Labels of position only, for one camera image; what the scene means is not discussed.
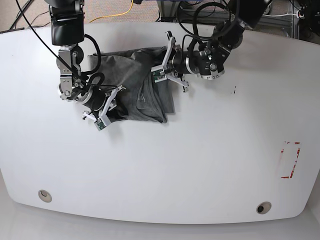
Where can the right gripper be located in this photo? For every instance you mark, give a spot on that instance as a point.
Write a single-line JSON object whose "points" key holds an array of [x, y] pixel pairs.
{"points": [[104, 104]]}

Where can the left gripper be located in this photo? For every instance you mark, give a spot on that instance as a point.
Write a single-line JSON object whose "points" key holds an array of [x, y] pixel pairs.
{"points": [[171, 62]]}

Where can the grey t-shirt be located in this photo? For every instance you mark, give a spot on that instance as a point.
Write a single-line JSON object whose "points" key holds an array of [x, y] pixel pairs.
{"points": [[144, 99]]}

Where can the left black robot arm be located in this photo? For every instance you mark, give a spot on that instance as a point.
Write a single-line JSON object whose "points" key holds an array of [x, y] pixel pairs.
{"points": [[205, 55]]}

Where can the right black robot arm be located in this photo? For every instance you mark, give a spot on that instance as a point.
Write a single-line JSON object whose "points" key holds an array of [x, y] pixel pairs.
{"points": [[84, 87]]}

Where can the red tape rectangle marking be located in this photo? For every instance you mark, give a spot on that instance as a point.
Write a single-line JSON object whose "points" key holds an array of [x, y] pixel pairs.
{"points": [[288, 159]]}

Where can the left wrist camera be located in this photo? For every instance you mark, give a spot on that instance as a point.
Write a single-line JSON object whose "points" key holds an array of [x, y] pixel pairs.
{"points": [[158, 74]]}

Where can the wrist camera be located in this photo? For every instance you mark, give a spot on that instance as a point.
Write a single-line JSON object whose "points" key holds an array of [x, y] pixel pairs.
{"points": [[102, 123], [158, 74]]}

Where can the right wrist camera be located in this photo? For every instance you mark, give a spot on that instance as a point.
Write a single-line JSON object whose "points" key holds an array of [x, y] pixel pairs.
{"points": [[102, 123]]}

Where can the aluminium frame stand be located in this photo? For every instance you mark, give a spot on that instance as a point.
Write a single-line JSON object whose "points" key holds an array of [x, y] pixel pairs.
{"points": [[280, 15]]}

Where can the left table cable grommet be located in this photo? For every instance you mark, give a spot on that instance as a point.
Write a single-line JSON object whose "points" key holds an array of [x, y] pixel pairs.
{"points": [[45, 196]]}

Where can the table cable grommet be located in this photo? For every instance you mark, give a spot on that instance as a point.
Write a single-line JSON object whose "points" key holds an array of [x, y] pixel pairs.
{"points": [[263, 208], [45, 196]]}

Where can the right table cable grommet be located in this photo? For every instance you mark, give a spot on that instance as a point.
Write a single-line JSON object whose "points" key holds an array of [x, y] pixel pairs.
{"points": [[263, 208]]}

